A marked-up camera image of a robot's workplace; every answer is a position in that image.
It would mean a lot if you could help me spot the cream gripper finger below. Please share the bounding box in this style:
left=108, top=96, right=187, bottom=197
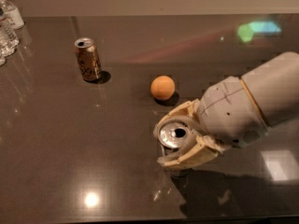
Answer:
left=153, top=99, right=205, bottom=137
left=166, top=130, right=232, bottom=168

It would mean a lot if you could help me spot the silver blue redbull can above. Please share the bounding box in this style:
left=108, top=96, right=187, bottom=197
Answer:
left=157, top=121, right=193, bottom=178

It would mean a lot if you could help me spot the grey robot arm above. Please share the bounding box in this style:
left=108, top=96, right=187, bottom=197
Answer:
left=153, top=52, right=299, bottom=170

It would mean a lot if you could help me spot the brown gold soda can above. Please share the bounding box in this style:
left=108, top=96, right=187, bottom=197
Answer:
left=74, top=37, right=102, bottom=82

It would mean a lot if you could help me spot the orange ball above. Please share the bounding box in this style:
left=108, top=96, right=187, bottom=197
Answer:
left=150, top=76, right=175, bottom=101

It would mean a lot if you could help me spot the clear ribbed water bottle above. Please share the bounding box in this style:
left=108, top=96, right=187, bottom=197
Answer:
left=0, top=8, right=20, bottom=57

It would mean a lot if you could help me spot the water bottle white label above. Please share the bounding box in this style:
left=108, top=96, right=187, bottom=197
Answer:
left=0, top=0, right=24, bottom=30

